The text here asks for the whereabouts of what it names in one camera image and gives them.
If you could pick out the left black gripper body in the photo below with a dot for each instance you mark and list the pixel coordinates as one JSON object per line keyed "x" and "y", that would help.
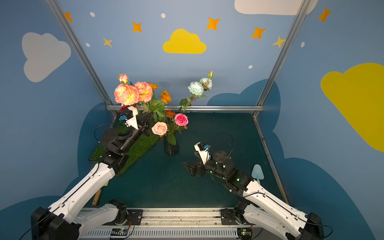
{"x": 143, "y": 127}

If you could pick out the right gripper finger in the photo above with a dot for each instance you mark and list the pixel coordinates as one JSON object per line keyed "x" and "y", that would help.
{"x": 191, "y": 168}
{"x": 199, "y": 156}

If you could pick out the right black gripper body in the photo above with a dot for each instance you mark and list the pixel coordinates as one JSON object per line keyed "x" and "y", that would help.
{"x": 199, "y": 168}

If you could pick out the peach pink rose stem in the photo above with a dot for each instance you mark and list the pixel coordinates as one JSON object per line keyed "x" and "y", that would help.
{"x": 160, "y": 128}

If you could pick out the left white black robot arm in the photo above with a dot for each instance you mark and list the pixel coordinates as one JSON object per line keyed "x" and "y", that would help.
{"x": 87, "y": 183}

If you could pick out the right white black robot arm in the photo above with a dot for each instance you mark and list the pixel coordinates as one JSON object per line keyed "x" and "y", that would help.
{"x": 264, "y": 201}

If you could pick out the dark glass vase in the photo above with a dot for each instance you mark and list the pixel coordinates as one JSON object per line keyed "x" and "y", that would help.
{"x": 171, "y": 146}

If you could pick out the green artificial grass mat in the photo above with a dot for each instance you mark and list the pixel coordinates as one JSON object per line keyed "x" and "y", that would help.
{"x": 136, "y": 152}

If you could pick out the orange gerbera flower stem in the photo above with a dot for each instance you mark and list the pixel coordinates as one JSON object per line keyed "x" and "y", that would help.
{"x": 169, "y": 114}

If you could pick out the dark red flower stem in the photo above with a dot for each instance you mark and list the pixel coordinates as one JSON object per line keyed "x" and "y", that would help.
{"x": 123, "y": 108}

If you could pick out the orange poppy flower stem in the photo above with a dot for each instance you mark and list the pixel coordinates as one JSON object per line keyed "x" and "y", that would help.
{"x": 158, "y": 105}

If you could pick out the magenta rose stem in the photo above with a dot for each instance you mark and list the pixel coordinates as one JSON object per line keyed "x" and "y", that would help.
{"x": 181, "y": 121}

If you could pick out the light blue garden trowel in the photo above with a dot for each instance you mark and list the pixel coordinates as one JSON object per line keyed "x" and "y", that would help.
{"x": 257, "y": 173}

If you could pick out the pale blue white flower stem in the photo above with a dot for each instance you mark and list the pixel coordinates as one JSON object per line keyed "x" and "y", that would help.
{"x": 197, "y": 90}

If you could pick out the green garden fork tool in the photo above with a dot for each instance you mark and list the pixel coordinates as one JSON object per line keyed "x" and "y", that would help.
{"x": 98, "y": 194}

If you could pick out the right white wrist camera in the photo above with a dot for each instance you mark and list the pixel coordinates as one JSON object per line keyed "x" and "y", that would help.
{"x": 204, "y": 148}

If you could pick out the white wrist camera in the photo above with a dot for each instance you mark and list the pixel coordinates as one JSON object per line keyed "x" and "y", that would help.
{"x": 204, "y": 148}
{"x": 129, "y": 117}

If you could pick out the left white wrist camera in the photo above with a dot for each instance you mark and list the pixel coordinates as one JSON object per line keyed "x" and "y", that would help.
{"x": 129, "y": 117}

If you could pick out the aluminium frame back bar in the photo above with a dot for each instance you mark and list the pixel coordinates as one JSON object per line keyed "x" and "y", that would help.
{"x": 204, "y": 108}

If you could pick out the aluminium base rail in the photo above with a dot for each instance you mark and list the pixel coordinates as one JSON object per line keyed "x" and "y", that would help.
{"x": 186, "y": 218}

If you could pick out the aluminium frame left post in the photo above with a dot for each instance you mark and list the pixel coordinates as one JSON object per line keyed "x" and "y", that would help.
{"x": 65, "y": 24}

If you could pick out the aluminium frame post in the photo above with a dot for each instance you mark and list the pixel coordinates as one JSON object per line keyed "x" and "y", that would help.
{"x": 290, "y": 38}
{"x": 65, "y": 24}

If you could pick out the aluminium frame right post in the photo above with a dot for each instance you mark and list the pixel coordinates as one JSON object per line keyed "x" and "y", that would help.
{"x": 290, "y": 38}

